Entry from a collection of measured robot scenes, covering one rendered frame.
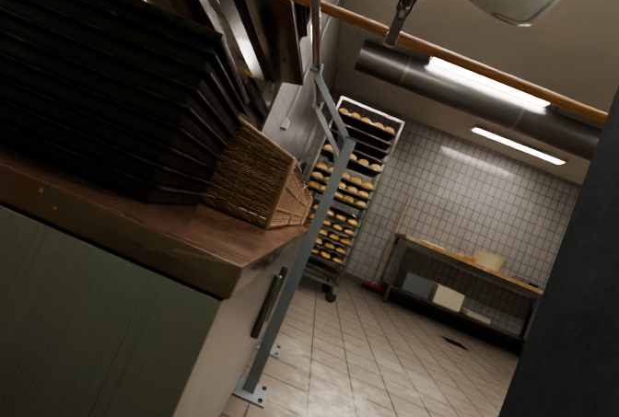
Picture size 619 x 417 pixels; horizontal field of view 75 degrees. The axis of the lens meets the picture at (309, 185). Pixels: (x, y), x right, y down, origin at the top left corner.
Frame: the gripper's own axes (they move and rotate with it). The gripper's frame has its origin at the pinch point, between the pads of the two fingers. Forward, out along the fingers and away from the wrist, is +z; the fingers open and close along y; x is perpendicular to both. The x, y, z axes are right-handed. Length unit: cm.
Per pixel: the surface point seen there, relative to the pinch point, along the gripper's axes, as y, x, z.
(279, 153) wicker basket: 46, -12, -21
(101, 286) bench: 67, -15, -67
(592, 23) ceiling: -141, 125, 168
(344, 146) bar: 27, 0, 42
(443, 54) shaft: 0.6, 14.9, 6.7
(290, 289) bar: 81, 1, 42
